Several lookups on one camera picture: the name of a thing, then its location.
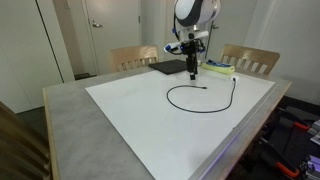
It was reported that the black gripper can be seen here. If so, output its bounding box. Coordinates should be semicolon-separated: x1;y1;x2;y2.
180;39;205;80

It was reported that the black charging cable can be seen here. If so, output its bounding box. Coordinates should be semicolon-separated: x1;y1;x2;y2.
166;78;237;114

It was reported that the white charger adapter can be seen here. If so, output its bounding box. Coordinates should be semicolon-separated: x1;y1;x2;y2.
230;75;239;82

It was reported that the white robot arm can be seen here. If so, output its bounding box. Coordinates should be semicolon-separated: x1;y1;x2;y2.
174;0;221;80

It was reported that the wooden chair near arm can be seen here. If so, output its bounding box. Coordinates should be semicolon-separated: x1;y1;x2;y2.
110;46;159;71

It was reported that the blue microfiber cloth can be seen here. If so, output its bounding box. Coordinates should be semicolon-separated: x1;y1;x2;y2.
206;60;229;67

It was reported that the black flat pad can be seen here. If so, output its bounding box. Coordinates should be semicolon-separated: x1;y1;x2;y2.
149;59;187;75

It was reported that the yellow microfiber cloth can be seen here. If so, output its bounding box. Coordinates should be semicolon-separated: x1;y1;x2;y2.
202;63;235;75

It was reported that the white board mat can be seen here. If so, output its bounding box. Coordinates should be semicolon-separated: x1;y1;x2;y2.
86;69;275;180

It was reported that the wooden chair near cloths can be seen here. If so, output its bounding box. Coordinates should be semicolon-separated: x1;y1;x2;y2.
219;44;280;78

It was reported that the orange black clamp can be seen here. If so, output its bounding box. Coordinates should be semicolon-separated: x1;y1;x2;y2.
259;138;300;178
290;118;310;131

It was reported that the wooden chair foreground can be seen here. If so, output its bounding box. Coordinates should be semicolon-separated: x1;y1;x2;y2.
0;102;53;180

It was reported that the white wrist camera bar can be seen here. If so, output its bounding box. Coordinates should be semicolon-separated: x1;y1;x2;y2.
163;31;209;55

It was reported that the white door with handle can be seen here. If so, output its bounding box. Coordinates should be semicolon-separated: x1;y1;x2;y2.
84;0;141;75

